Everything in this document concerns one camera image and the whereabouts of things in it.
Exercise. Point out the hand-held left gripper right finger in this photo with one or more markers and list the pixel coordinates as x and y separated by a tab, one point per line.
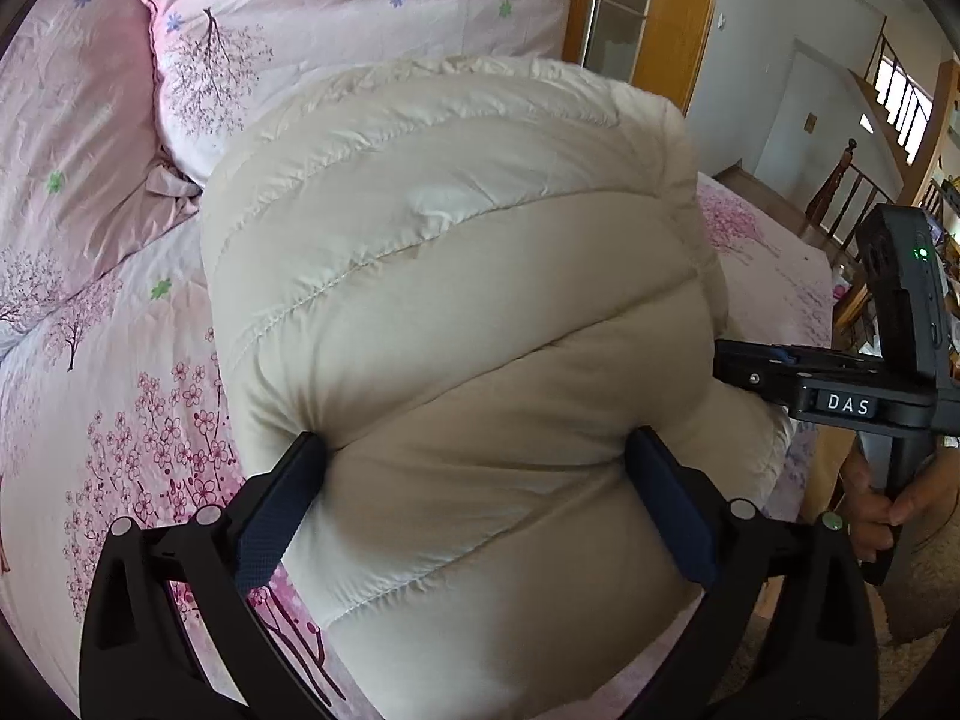
675	514

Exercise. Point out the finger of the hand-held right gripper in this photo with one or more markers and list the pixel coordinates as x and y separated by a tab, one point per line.
750	371

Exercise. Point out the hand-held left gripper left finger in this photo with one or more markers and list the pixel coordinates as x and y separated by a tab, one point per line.
262	532

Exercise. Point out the beige quilted down jacket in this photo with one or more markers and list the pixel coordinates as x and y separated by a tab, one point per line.
465	330

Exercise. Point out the person's right hand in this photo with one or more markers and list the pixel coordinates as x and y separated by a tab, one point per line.
862	521

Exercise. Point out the wooden stair railing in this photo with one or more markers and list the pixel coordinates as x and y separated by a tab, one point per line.
847	195

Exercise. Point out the pink floral bed sheet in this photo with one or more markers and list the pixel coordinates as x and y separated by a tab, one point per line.
112	405

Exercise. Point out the white door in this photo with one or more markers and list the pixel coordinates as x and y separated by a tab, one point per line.
814	112

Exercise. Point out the large pink floral pillow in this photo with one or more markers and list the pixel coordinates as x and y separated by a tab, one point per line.
75	127

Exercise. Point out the ruffled pink floral pillow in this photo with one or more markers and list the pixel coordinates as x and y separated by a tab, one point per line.
337	7

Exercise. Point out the wooden door frame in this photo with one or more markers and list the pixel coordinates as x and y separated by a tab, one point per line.
675	22

